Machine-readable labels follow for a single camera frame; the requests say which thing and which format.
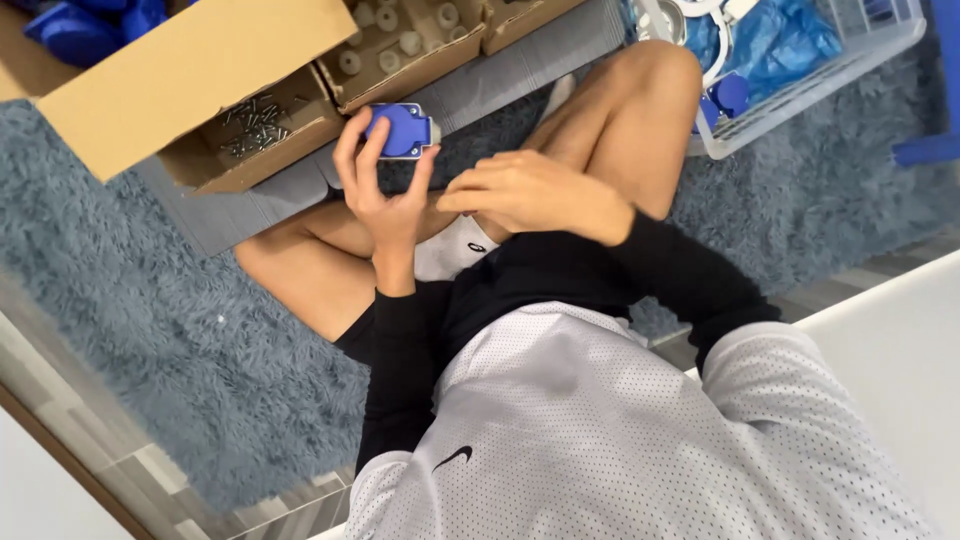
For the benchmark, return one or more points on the person's left hand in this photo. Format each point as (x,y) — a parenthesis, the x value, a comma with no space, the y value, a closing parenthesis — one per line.
(394,217)

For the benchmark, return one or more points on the person's right hand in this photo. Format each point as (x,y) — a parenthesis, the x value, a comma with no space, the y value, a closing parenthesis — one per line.
(547,199)

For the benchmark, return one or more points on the person's right fingers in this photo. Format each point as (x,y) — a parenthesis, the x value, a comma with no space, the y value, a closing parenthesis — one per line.
(480,187)

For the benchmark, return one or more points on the blue lidded socket housing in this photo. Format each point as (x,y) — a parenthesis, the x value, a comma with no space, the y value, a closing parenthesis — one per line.
(409,131)

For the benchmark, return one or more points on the white sock with logo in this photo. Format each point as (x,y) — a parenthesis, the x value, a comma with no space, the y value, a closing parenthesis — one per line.
(454,251)

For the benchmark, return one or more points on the grey corrugated plastic sheet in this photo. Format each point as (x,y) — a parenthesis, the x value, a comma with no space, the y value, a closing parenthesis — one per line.
(487,79)

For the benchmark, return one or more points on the cardboard box with white parts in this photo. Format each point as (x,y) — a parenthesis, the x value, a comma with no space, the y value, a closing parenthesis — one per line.
(420,71)

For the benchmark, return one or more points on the person's right leg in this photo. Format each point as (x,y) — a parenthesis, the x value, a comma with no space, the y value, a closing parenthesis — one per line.
(630,127)

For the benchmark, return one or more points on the person's leg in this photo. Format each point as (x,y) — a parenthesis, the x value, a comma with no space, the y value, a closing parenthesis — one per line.
(315,262)
(630,127)

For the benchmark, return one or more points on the group of white plastic sleeves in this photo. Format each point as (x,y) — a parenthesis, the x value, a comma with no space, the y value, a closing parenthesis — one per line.
(394,34)

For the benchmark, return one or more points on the person's left leg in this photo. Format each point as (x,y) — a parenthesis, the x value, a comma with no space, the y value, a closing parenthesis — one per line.
(315,262)

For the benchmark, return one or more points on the small cardboard box with screws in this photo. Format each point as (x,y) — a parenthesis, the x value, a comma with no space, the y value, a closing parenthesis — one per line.
(255,154)

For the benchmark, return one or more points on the pile of metal screws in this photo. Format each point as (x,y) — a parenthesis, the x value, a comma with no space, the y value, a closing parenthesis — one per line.
(259,127)

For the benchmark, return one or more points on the blue round cap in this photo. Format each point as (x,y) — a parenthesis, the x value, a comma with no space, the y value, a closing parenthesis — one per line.
(729,94)

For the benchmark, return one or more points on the white mesh jersey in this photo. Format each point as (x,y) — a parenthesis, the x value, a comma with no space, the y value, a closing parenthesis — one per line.
(600,435)

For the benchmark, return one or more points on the large cardboard box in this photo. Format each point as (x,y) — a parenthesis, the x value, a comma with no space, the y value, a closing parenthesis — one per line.
(187,75)

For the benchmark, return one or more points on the blue plastic bag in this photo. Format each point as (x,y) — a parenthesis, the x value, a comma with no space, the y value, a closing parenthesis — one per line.
(780,41)

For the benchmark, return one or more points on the blue-grey shaggy rug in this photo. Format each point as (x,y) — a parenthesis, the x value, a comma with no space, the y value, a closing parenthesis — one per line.
(187,352)

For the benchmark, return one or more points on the white plastic basket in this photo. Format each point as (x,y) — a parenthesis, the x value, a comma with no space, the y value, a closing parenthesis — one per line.
(825,82)

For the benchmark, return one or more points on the heap of blue plastic parts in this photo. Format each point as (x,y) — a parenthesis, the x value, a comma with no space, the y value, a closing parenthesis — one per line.
(90,26)

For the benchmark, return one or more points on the white furniture panel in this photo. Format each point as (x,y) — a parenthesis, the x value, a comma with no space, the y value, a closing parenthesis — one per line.
(885,360)

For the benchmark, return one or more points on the blue plastic object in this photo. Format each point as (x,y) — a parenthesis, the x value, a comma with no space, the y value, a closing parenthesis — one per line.
(930,146)

